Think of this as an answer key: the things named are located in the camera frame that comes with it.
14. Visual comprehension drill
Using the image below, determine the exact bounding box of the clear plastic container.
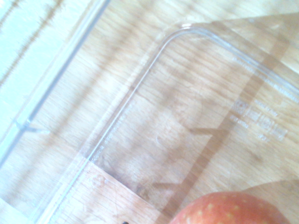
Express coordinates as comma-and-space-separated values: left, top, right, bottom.
0, 0, 299, 224

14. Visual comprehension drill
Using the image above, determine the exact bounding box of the red apple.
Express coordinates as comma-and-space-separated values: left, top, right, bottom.
169, 190, 292, 224

